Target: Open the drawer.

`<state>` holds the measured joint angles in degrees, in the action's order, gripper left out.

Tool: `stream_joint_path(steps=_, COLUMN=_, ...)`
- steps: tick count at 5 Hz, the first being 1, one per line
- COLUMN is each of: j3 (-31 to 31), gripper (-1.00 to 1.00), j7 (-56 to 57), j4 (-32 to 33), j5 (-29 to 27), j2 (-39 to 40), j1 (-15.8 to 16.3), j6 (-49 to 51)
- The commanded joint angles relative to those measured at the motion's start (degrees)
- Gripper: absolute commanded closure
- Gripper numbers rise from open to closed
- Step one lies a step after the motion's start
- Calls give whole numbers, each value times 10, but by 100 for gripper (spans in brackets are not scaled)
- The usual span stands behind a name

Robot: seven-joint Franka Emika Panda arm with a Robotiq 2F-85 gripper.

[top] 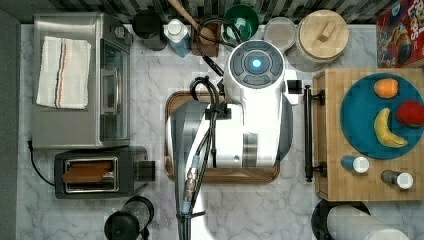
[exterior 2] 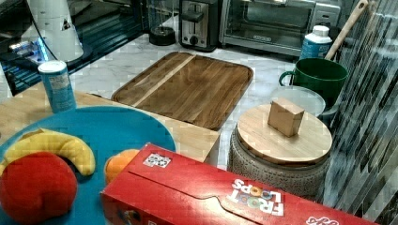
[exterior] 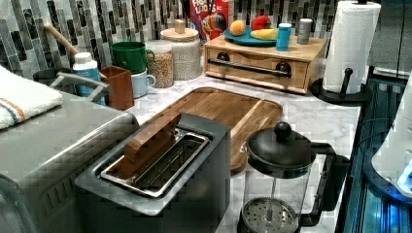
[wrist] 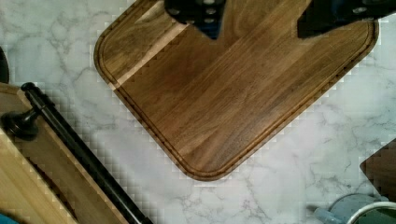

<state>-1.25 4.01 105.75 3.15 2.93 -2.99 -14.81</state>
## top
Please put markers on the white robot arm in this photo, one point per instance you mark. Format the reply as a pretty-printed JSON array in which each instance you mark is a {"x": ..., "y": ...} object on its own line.
[{"x": 246, "y": 121}]

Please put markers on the wooden drawer cabinet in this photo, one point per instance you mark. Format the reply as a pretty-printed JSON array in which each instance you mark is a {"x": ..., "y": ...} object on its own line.
[{"x": 330, "y": 144}]

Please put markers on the wooden serving tray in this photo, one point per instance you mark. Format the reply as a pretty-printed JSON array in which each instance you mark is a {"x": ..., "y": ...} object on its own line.
[{"x": 224, "y": 175}]

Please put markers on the wooden spoon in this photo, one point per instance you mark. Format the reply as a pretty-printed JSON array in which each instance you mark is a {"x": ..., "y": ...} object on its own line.
[{"x": 206, "y": 35}]

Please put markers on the blue white-capped bottle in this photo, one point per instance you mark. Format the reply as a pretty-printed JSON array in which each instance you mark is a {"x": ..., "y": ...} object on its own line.
[{"x": 178, "y": 37}]

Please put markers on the green mug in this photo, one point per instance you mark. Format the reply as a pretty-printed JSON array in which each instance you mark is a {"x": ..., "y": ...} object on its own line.
[{"x": 245, "y": 20}]

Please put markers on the stainless toaster oven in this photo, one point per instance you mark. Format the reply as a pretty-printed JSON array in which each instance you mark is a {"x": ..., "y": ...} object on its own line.
[{"x": 104, "y": 122}]

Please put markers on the black cup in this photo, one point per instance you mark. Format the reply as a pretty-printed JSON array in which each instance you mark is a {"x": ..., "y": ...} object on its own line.
[{"x": 147, "y": 26}]

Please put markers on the black toaster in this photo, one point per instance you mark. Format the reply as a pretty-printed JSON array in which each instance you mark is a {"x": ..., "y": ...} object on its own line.
[{"x": 102, "y": 173}]

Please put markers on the ceramic jar with wooden lid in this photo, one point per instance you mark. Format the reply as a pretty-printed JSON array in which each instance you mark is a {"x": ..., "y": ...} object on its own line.
[{"x": 320, "y": 38}]

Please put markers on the blue round plate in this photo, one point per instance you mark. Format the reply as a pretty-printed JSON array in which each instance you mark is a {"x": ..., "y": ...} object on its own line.
[{"x": 360, "y": 107}]

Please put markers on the white striped dish towel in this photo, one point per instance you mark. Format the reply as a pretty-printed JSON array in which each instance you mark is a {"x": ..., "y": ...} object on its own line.
[{"x": 64, "y": 71}]

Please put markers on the blue salt shaker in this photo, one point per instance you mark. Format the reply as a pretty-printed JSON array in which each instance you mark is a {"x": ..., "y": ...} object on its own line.
[{"x": 358, "y": 164}]

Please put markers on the paper towel roll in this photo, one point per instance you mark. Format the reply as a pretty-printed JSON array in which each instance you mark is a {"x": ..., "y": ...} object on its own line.
[{"x": 350, "y": 221}]

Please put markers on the yellow plush banana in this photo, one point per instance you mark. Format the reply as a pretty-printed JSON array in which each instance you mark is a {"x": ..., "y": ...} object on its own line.
[{"x": 383, "y": 133}]

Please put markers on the orange plush fruit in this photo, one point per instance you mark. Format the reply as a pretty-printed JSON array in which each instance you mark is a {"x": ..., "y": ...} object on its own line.
[{"x": 386, "y": 88}]

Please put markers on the red plush apple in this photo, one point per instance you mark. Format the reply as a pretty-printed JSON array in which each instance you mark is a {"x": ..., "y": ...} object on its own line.
[{"x": 410, "y": 113}]

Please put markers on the grey pepper shaker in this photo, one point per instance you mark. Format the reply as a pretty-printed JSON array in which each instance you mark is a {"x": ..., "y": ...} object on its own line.
[{"x": 403, "y": 180}]

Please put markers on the red Froot Loops box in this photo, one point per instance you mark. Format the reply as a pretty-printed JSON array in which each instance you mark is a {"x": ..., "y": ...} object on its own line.
[{"x": 400, "y": 35}]

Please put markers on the black drawer handle bar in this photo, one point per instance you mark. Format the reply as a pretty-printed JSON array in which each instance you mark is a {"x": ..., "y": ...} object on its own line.
[{"x": 308, "y": 98}]

